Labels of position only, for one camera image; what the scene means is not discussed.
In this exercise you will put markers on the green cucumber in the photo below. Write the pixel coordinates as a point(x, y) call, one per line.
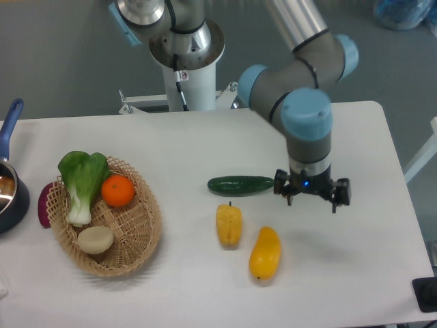
point(239, 185)

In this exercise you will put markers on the yellow mango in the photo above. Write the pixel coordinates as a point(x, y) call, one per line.
point(266, 254)

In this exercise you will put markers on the orange fruit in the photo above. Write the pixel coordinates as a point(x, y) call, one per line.
point(117, 190)

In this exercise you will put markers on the black device at edge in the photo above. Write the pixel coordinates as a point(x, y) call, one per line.
point(425, 293)

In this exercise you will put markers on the purple sweet potato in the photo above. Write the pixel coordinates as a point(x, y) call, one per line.
point(45, 201)

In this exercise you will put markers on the white frame at right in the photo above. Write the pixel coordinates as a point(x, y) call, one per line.
point(423, 156)

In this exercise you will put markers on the green bok choy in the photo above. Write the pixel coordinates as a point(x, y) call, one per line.
point(83, 175)

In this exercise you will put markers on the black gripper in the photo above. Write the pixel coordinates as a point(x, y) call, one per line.
point(314, 179)

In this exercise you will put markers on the yellow bell pepper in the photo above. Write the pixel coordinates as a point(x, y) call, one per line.
point(228, 225)

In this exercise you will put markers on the blue plastic bag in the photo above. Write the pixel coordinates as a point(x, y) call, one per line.
point(406, 15)

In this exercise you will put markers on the woven wicker basket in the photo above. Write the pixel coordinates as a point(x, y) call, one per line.
point(136, 226)

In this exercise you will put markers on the blue handled saucepan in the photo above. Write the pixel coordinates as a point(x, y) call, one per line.
point(15, 198)

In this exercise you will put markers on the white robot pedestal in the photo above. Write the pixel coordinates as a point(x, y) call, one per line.
point(188, 63)

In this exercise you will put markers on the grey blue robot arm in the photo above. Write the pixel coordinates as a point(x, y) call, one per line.
point(292, 98)

